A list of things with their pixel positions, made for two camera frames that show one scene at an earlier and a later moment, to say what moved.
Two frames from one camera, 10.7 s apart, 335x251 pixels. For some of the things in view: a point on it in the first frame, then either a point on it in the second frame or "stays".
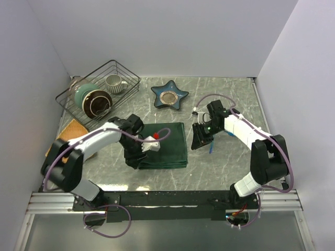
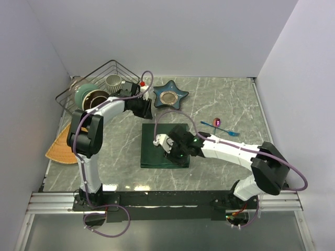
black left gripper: (133, 159) → (146, 112)
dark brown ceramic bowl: (97, 103) stays
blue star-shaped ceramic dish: (168, 94) stays
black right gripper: (199, 139) → (171, 157)
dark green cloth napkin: (172, 153) stays
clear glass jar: (75, 82) stays
